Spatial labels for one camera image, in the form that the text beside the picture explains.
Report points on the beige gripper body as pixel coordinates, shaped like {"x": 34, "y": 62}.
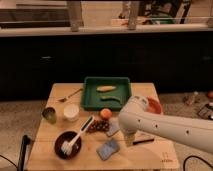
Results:
{"x": 129, "y": 139}

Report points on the blue sponge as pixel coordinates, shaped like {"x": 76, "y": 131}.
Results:
{"x": 106, "y": 150}

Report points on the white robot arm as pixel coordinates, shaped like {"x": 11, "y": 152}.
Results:
{"x": 193, "y": 132}

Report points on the black and tan sponge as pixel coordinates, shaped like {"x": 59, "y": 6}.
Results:
{"x": 143, "y": 138}

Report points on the white paper cup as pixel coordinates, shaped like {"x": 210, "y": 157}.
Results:
{"x": 71, "y": 112}

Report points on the green metal cup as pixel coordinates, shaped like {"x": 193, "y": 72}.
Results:
{"x": 49, "y": 114}

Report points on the grey cloth piece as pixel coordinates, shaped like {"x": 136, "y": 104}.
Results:
{"x": 113, "y": 128}

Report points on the orange fruit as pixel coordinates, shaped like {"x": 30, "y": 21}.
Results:
{"x": 106, "y": 113}

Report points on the bunch of dark grapes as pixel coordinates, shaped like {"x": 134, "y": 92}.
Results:
{"x": 98, "y": 125}

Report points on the orange plastic bowl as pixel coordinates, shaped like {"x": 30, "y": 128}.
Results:
{"x": 154, "y": 106}

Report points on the green cucumber toy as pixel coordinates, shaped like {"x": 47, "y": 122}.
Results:
{"x": 110, "y": 98}

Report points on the green plastic tray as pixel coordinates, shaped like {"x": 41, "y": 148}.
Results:
{"x": 90, "y": 98}

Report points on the dark brown bowl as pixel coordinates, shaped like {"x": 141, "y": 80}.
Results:
{"x": 67, "y": 136}

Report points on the white dish brush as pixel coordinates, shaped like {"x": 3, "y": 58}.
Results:
{"x": 67, "y": 146}

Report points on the black clamp stand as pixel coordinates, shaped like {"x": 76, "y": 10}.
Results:
{"x": 25, "y": 142}

